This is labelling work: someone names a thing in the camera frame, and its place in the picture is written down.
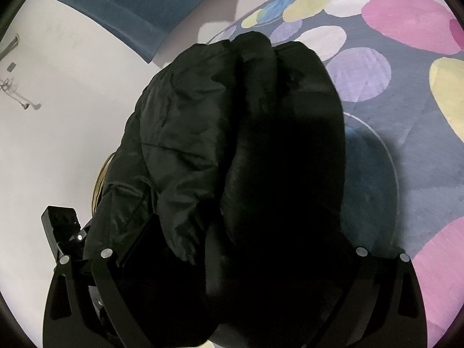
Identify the wall hook fixture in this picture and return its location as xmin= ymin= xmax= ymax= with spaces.
xmin=1 ymin=34 xmax=42 ymax=111

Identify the colourful dotted bedspread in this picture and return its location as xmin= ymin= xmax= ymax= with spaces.
xmin=215 ymin=0 xmax=463 ymax=347

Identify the yellow black striped pillow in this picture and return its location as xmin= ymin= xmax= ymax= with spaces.
xmin=91 ymin=153 xmax=115 ymax=216

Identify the black jacket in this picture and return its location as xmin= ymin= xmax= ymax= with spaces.
xmin=84 ymin=32 xmax=349 ymax=347

